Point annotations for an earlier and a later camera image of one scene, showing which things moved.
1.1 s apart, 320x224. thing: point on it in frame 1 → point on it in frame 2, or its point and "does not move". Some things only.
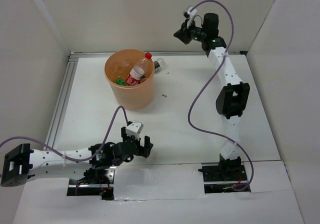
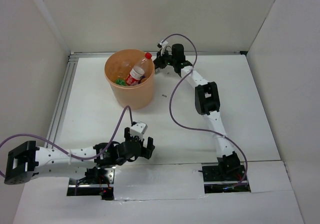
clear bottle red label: x=137 y=71 does not move
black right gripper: x=183 y=33 → x=159 y=62
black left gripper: x=145 y=151 does not move
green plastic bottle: x=120 y=81 does not move
